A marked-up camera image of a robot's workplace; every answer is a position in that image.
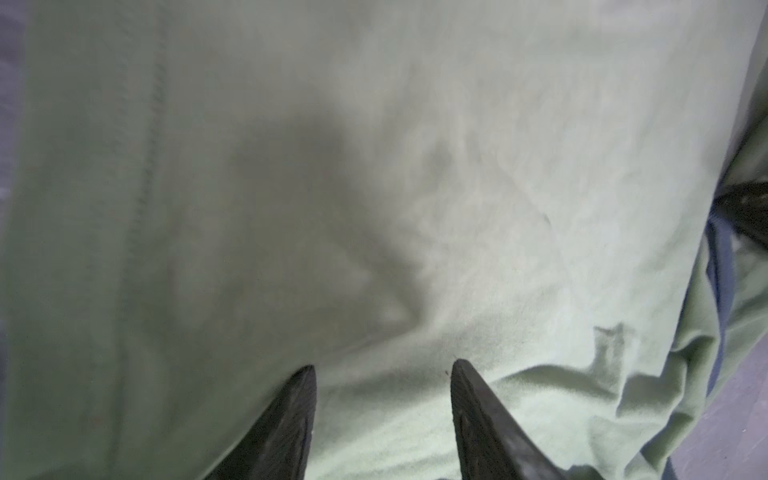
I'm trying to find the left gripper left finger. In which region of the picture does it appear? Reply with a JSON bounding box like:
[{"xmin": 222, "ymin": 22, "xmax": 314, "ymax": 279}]
[{"xmin": 208, "ymin": 365, "xmax": 317, "ymax": 480}]

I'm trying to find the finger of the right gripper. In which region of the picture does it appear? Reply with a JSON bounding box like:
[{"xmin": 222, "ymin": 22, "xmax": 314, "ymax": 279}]
[{"xmin": 714, "ymin": 182, "xmax": 767, "ymax": 249}]

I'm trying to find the green tank top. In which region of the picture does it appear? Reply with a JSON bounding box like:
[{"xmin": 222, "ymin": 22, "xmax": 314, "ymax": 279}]
[{"xmin": 1, "ymin": 1, "xmax": 767, "ymax": 479}]

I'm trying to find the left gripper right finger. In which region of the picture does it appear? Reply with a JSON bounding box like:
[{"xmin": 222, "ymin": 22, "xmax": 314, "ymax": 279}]
[{"xmin": 450, "ymin": 359, "xmax": 565, "ymax": 480}]

